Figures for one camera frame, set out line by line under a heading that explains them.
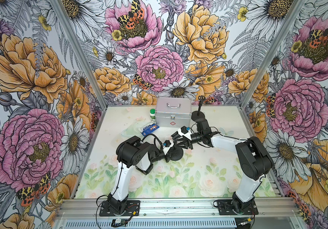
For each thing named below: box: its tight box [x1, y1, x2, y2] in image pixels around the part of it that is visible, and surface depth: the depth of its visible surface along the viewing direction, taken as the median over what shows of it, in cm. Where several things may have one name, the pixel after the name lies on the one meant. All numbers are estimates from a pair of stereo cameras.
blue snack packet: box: [141, 123, 160, 137], surface depth 106 cm
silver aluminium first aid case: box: [155, 97, 193, 128], surface depth 103 cm
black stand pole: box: [170, 130, 181, 149], surface depth 81 cm
